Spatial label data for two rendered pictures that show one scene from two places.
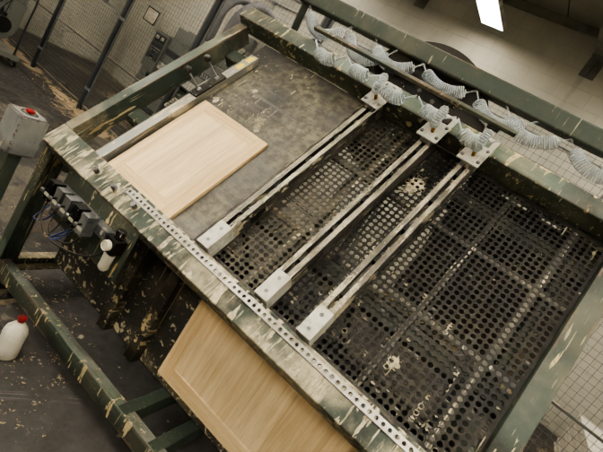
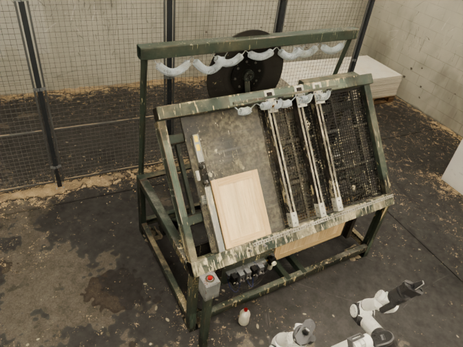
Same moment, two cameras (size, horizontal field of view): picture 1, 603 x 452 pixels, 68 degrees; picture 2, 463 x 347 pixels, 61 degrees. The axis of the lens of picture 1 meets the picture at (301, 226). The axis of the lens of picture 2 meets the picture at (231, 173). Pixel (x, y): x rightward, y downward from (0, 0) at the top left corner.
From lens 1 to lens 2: 3.29 m
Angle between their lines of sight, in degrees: 56
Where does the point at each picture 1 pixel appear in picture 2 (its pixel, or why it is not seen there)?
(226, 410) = (304, 242)
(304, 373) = (348, 216)
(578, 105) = not seen: outside the picture
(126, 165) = (233, 240)
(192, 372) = (286, 248)
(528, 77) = not seen: outside the picture
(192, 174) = (254, 212)
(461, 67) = (266, 41)
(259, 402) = not seen: hidden behind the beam
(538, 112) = (306, 40)
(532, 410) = (383, 162)
